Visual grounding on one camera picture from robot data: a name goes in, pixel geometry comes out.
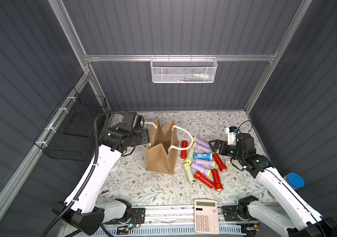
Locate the blue flashlight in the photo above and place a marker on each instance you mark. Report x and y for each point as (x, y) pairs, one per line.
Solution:
(203, 156)

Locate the pink desk calculator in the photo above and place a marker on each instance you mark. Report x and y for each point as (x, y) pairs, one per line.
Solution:
(206, 220)

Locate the purple flashlight top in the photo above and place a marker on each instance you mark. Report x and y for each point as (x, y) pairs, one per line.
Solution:
(201, 142)

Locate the white wire wall basket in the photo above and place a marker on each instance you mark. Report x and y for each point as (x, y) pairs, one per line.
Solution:
(166, 70)

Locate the green flashlight lower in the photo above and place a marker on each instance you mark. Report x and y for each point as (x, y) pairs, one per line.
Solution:
(188, 171)

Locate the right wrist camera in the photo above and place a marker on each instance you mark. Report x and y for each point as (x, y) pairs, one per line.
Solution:
(231, 135)

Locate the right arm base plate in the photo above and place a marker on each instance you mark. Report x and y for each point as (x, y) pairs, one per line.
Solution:
(230, 213)

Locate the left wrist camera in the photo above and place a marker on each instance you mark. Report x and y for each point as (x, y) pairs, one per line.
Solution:
(132, 121)

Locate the clear tape roll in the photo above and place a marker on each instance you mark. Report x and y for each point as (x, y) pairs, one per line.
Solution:
(116, 166)

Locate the purple flashlight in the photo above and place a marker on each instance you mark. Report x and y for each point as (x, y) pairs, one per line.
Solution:
(203, 170)
(201, 148)
(201, 142)
(206, 163)
(227, 161)

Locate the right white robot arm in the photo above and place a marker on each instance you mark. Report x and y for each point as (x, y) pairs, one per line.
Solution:
(301, 220)

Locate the red flashlight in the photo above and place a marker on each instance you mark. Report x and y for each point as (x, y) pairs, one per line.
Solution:
(199, 176)
(184, 145)
(221, 165)
(217, 182)

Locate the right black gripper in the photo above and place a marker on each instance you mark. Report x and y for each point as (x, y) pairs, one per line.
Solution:
(222, 147)

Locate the black wire side basket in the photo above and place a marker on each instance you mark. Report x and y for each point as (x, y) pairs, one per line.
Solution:
(70, 133)

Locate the blue lid pencil tube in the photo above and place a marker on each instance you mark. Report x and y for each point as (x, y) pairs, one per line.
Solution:
(295, 181)

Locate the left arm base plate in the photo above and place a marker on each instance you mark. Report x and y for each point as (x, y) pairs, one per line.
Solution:
(134, 216)

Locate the markers in wall basket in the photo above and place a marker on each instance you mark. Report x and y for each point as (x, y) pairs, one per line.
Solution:
(205, 78)

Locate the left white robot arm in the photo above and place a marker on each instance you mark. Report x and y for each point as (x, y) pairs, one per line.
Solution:
(79, 209)

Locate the brown jute tote bag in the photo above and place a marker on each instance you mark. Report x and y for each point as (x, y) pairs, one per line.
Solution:
(162, 151)

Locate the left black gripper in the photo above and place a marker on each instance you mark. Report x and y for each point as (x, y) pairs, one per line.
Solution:
(144, 136)

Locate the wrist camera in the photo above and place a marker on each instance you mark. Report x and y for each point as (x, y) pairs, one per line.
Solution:
(231, 135)
(132, 121)

